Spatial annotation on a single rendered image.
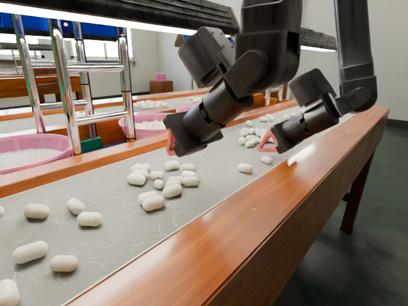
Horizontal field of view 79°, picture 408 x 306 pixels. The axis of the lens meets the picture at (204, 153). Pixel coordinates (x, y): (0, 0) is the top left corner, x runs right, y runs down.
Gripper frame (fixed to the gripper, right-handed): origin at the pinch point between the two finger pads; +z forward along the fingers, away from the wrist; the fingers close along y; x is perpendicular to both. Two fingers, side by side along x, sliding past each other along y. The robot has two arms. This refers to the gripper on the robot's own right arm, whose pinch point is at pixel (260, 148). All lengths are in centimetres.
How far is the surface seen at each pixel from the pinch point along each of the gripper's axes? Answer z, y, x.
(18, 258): 4, 53, -1
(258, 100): 46, -100, -32
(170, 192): 2.0, 30.4, 0.1
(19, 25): 25, 34, -56
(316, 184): -14.0, 10.8, 11.1
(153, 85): 405, -346, -268
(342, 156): -14.1, -9.1, 10.9
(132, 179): 9.3, 32.3, -5.6
